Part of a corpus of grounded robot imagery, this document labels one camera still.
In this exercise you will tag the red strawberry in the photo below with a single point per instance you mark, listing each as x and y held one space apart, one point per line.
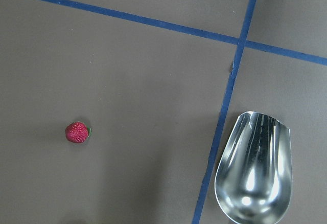
77 132

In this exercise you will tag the metal ice scoop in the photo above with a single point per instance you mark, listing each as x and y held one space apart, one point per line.
253 181

